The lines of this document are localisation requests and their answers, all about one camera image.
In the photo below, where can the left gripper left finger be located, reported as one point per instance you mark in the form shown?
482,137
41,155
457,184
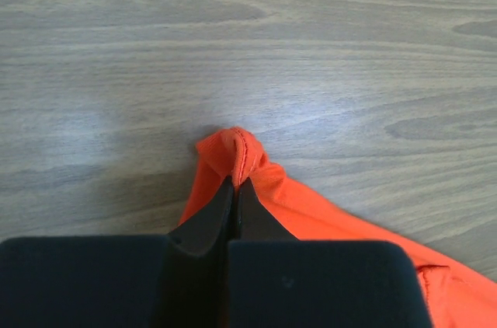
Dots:
204,232

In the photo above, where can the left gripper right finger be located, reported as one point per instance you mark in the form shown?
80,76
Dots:
253,222

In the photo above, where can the orange t-shirt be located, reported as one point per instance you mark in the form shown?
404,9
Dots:
456,295

